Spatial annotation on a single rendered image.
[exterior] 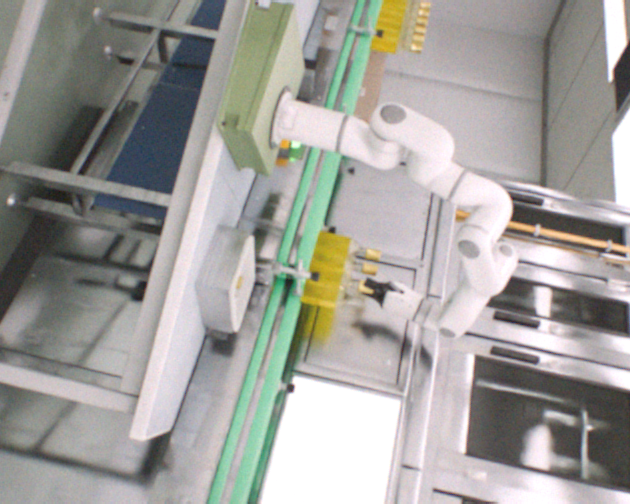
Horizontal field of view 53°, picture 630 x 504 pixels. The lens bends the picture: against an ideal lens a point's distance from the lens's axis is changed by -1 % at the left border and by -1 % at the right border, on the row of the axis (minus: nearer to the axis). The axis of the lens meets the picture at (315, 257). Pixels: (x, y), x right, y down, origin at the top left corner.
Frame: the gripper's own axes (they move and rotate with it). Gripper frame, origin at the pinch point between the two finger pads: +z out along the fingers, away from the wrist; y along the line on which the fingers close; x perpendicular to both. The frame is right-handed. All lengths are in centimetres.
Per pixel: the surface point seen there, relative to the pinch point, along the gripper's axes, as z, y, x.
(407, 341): -16.0, -12.0, 4.1
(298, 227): 24.3, 13.7, 0.2
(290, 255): 21.8, 13.5, 9.7
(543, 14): 10, -268, -609
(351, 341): -1.0, -12.8, 11.9
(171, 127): 77, 14, -14
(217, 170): 36, 49, 20
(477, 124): 23, -304, -434
